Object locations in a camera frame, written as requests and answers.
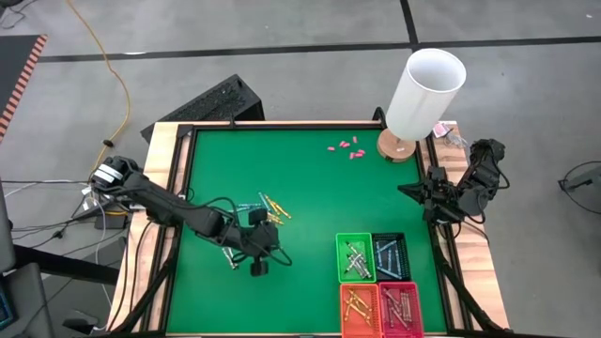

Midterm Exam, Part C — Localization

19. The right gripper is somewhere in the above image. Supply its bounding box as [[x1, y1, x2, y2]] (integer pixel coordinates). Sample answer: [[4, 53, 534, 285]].
[[397, 166, 466, 222]]

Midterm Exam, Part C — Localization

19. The black plastic basket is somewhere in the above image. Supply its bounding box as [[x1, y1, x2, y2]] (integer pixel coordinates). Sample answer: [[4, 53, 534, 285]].
[[371, 232, 412, 283]]

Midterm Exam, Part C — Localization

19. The clear plastic bag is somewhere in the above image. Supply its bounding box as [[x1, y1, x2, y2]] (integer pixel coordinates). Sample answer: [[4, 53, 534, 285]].
[[445, 131, 470, 150]]

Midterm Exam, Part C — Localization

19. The pink eraser packet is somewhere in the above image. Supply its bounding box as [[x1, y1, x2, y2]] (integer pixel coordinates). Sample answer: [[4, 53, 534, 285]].
[[431, 120, 455, 140]]

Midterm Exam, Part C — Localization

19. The green table mat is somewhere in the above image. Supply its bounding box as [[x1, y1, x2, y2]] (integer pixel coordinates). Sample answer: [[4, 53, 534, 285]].
[[164, 127, 448, 335]]

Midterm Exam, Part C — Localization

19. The wooden table side board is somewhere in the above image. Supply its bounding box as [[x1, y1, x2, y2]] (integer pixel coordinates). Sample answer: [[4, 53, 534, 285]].
[[424, 120, 511, 330], [106, 120, 193, 332]]

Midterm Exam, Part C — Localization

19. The green plastic basket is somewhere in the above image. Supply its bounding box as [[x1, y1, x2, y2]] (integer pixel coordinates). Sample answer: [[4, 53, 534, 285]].
[[335, 232, 378, 284]]

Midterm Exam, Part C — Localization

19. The white shade wooden base lamp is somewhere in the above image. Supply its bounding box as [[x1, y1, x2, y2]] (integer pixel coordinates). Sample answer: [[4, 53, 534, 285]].
[[377, 47, 468, 163]]

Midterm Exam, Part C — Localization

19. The orange plastic basket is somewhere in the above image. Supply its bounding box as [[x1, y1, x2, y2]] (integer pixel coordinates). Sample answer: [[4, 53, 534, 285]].
[[339, 283, 384, 338]]

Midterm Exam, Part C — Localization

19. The pink plastic basket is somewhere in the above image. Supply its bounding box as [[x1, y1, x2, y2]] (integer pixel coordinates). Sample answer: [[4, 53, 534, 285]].
[[378, 281, 424, 338]]

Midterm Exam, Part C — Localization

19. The black perforated case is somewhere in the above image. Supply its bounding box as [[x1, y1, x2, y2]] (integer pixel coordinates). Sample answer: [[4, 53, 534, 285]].
[[140, 73, 265, 144]]

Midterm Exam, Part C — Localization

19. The gray power strip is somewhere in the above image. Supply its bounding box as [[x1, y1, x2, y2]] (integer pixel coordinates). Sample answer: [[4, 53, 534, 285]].
[[69, 186, 118, 222]]

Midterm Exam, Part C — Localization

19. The black orange-striped floor mat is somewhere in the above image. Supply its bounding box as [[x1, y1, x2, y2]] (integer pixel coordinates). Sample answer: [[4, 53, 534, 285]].
[[0, 33, 49, 142]]

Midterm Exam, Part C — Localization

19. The black aluminium table frame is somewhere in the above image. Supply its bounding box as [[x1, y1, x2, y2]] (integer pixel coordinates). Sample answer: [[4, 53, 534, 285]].
[[110, 106, 507, 338]]

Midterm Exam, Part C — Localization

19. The yellow power cable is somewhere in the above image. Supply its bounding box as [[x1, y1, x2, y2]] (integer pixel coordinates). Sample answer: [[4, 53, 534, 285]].
[[65, 0, 131, 192]]

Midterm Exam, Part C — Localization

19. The black floor cable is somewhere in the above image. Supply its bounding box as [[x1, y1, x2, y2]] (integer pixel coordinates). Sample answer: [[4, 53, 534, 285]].
[[0, 179, 95, 187]]

